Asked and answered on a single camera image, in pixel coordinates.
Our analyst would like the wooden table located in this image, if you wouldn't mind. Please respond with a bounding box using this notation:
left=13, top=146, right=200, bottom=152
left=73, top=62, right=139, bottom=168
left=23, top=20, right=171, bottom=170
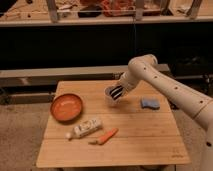
left=36, top=81, right=190, bottom=168

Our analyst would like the orange bowl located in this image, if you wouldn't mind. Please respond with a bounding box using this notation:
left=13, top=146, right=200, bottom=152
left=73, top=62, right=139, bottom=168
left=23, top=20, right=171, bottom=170
left=50, top=94, right=83, bottom=122

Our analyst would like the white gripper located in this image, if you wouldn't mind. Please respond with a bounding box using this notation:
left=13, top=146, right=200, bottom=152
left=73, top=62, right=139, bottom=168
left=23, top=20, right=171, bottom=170
left=110, top=72, right=137, bottom=100

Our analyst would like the blue eraser sponge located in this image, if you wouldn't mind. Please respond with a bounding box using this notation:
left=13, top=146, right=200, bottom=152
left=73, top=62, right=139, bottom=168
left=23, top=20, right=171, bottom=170
left=140, top=98, right=160, bottom=110

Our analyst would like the white tube bottle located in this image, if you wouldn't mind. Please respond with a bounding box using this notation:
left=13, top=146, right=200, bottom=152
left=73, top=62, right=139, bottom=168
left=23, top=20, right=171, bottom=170
left=66, top=118, right=102, bottom=140

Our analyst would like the orange carrot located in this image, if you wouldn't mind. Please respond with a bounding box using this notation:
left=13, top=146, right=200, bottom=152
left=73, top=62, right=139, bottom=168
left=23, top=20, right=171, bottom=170
left=90, top=128, right=118, bottom=145

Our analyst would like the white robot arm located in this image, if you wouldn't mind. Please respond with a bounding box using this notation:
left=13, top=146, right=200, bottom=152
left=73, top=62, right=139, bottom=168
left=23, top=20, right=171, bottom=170
left=110, top=54, right=213, bottom=171

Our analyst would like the long workbench shelf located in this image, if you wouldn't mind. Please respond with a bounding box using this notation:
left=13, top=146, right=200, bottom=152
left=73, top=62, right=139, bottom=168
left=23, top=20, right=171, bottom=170
left=0, top=0, right=213, bottom=27

